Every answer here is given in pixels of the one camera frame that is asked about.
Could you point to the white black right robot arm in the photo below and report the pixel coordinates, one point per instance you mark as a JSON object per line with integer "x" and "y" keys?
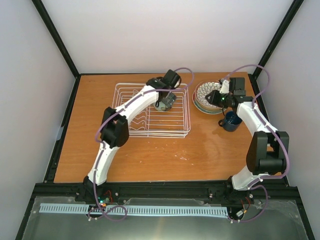
{"x": 267, "y": 157}

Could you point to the light blue cable duct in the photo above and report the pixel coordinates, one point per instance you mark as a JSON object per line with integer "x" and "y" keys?
{"x": 137, "y": 210}

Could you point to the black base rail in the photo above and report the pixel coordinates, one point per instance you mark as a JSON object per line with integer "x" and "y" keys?
{"x": 208, "y": 191}

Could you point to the green floral ceramic bowl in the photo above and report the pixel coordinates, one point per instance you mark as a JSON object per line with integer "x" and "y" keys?
{"x": 163, "y": 105}

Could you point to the black enclosure frame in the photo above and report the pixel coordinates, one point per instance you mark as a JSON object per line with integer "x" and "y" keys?
{"x": 55, "y": 40}

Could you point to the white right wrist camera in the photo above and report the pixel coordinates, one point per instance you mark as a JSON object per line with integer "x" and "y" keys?
{"x": 224, "y": 86}

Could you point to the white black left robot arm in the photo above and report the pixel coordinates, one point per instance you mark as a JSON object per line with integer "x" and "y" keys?
{"x": 114, "y": 130}

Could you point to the floral patterned plate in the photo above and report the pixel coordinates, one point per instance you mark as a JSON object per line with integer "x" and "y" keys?
{"x": 203, "y": 89}

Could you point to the white wire dish rack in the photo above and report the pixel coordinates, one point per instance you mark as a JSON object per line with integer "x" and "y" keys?
{"x": 151, "y": 123}

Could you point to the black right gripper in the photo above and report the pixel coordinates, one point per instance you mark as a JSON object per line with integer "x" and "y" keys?
{"x": 213, "y": 99}

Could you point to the dark blue ceramic mug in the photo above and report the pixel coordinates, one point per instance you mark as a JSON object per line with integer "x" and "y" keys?
{"x": 230, "y": 122}

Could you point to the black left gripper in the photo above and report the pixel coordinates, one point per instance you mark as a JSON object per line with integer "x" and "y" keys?
{"x": 168, "y": 100}

